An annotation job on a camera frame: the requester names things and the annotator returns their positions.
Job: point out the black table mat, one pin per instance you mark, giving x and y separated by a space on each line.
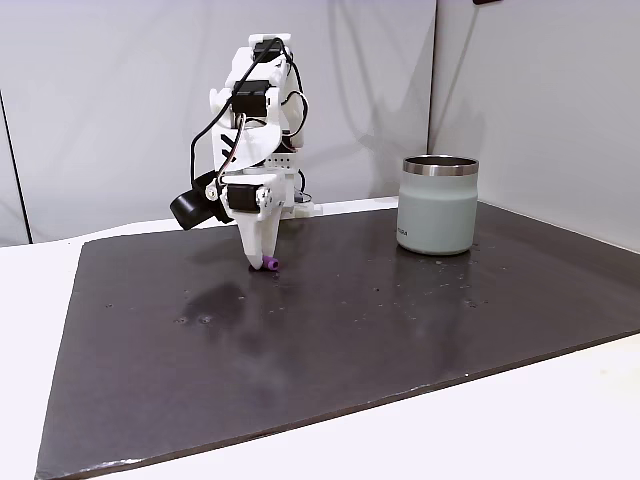
300 340

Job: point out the purple ribbed pen grip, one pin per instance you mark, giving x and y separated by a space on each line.
271 263

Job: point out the black camera box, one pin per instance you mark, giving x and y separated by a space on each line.
192 207

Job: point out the black overhead mount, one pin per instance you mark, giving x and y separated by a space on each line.
487 2

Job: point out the pale green steel mug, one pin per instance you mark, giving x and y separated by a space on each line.
437 212

